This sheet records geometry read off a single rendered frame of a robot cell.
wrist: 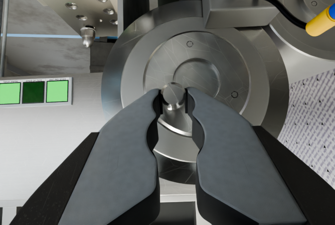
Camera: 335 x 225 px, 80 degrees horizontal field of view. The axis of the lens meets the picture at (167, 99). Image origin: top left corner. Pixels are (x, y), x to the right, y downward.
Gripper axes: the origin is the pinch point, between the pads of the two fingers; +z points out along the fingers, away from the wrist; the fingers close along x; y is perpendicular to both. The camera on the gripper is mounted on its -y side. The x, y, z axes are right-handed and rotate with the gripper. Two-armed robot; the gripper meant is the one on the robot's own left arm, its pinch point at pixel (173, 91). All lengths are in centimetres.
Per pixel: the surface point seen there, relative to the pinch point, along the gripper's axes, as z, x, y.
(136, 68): 4.3, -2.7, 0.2
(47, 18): 235, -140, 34
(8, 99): 31, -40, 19
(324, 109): 10.6, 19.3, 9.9
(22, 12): 225, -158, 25
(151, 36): 5.9, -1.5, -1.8
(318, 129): 10.1, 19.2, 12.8
